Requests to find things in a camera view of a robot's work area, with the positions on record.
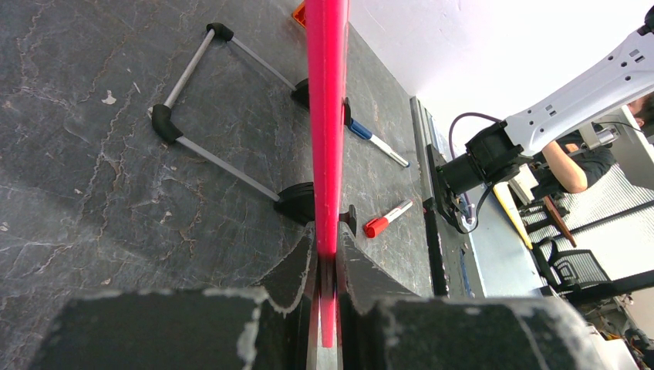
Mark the orange toy brick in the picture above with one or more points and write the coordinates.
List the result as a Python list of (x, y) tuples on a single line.
[(299, 14)]

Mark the metal whiteboard stand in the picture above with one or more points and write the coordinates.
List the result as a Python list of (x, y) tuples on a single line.
[(234, 110)]

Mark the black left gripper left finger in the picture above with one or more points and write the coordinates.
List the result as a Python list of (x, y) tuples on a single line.
[(269, 325)]

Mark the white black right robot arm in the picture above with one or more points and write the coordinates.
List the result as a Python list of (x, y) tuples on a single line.
[(495, 153)]

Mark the seated person background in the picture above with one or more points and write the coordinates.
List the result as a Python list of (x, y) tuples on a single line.
[(558, 168)]

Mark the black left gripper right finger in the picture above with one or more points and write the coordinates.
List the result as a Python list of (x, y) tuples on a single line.
[(383, 325)]

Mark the red capped white marker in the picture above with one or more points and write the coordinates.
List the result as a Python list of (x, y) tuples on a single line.
[(376, 226)]

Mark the blue capped white marker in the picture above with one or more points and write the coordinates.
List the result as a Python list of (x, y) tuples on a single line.
[(365, 134)]

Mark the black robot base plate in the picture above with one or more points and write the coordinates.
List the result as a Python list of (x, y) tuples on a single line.
[(452, 259)]

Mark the pink framed whiteboard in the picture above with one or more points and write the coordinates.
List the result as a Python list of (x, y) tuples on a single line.
[(493, 57)]

